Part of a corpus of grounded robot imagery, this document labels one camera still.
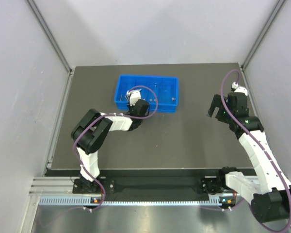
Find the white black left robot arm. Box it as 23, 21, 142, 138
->
71, 89, 149, 192

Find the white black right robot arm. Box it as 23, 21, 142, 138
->
207, 82, 291, 223

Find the blue plastic divided bin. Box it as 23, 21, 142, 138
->
114, 74, 179, 113

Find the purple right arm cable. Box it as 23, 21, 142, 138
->
220, 69, 291, 231

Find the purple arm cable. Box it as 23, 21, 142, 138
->
220, 69, 291, 231
72, 85, 159, 212

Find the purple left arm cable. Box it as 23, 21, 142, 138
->
72, 85, 159, 212

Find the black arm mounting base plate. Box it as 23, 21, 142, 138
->
45, 168, 248, 195

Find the grey slotted cable duct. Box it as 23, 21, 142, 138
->
38, 195, 222, 206

